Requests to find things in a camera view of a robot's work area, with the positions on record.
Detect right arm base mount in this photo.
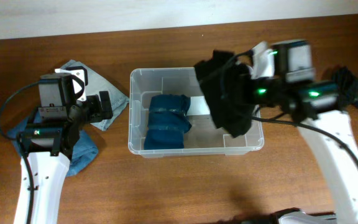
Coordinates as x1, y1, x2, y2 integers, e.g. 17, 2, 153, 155
241, 207, 338, 224

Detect teal garment with tape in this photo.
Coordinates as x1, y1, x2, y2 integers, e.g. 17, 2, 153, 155
144, 95, 192, 150

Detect clear plastic storage bin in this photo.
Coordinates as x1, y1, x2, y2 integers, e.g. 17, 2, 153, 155
128, 68, 265, 158

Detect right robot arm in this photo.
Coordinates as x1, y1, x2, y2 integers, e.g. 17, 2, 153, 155
248, 39, 358, 223

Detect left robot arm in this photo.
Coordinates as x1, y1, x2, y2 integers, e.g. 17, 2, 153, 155
14, 73, 113, 223

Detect white label in bin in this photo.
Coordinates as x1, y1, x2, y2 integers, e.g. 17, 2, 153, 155
187, 96, 210, 116

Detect light blue folded jeans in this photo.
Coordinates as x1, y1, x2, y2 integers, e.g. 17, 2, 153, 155
60, 60, 129, 131

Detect dark blue folded jeans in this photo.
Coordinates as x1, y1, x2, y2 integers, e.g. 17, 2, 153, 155
7, 112, 99, 177

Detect black garment with tape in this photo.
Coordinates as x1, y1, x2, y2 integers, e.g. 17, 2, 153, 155
194, 50, 255, 138

